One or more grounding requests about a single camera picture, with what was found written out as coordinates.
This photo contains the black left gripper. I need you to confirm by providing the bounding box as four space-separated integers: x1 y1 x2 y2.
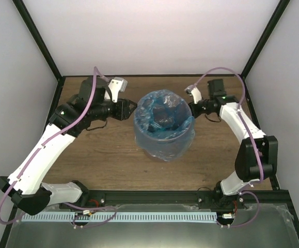
90 97 137 121

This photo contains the blue translucent trash bag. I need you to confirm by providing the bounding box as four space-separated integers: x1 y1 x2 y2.
133 89 195 162

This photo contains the mauve plastic trash bin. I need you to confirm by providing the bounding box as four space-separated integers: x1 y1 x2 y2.
145 152 181 163

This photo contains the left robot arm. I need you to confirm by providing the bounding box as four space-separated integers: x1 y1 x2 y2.
0 76 137 215

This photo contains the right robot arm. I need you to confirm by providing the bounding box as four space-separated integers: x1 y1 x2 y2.
185 79 278 208

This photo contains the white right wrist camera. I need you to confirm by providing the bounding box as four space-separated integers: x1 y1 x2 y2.
184 84 203 104

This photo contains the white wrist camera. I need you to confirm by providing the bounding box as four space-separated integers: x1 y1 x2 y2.
184 84 203 104
108 77 128 103

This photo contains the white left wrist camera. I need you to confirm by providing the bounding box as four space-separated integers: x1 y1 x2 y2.
108 77 128 103

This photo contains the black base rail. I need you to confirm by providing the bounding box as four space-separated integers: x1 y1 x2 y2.
82 190 289 210

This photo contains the white slotted cable duct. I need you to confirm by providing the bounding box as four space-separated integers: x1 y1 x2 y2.
22 212 217 223

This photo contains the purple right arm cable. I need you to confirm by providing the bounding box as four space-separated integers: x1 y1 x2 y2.
190 67 266 229

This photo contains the black left corner frame post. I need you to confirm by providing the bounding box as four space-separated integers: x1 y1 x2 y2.
12 0 62 82

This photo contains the black corner frame post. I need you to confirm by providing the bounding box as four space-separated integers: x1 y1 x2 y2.
12 0 62 82
241 0 290 79

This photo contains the black right corner frame post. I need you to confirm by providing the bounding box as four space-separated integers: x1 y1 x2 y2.
241 0 290 79

